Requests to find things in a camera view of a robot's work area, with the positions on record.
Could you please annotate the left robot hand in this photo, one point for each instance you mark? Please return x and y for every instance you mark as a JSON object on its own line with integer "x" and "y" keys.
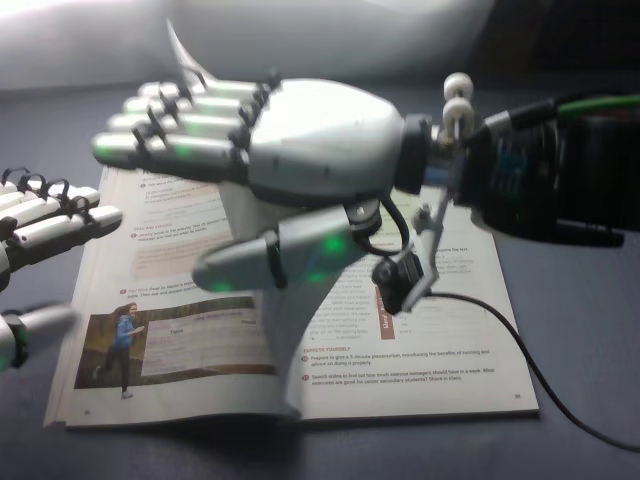
{"x": 55, "y": 225}

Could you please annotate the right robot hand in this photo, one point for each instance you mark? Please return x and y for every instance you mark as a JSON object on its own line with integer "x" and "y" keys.
{"x": 320, "y": 135}

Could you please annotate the textbook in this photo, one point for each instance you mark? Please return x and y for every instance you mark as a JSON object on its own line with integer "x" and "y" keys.
{"x": 200, "y": 340}

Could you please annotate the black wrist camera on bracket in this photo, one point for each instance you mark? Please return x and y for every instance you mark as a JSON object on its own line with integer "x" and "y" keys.
{"x": 395, "y": 280}

